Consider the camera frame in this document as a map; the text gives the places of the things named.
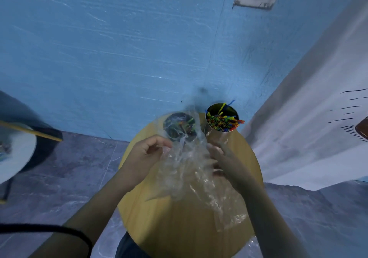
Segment white cloth with black drawing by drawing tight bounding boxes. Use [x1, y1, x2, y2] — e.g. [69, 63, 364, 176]
[241, 0, 368, 192]

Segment brown object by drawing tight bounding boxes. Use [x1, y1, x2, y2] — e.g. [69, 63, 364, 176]
[354, 116, 368, 141]

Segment bundle of colourful straws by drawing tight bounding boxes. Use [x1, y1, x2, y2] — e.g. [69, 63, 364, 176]
[206, 99, 245, 132]

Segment person's left hand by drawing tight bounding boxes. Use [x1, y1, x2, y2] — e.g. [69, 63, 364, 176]
[124, 135, 173, 188]

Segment yellow stick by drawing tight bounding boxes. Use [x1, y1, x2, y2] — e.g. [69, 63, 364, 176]
[0, 120, 63, 143]

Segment clear plastic bag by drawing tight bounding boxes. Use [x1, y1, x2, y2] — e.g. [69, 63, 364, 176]
[146, 105, 251, 233]

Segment shiny metal cup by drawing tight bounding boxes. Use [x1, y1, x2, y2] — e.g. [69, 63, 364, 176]
[205, 103, 240, 142]

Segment person's dark trousers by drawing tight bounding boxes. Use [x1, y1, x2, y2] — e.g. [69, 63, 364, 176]
[115, 231, 151, 258]

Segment person's right hand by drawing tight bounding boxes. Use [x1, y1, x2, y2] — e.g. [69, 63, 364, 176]
[207, 143, 255, 194]

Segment dark chair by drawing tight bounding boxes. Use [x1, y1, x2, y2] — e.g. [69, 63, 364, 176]
[0, 90, 64, 204]

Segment dark metal cup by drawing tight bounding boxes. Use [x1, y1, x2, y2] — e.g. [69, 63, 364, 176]
[163, 112, 199, 141]

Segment person's left forearm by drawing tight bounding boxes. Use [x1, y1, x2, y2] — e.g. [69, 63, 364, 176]
[28, 171, 138, 258]

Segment bunch of straws in dark cup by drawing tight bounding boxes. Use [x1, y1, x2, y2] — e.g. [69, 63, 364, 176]
[168, 115, 196, 136]

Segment black cable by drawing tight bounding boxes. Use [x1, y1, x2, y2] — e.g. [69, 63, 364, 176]
[0, 223, 93, 258]

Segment person's right forearm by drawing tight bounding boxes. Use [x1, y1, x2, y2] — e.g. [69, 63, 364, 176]
[236, 182, 311, 258]

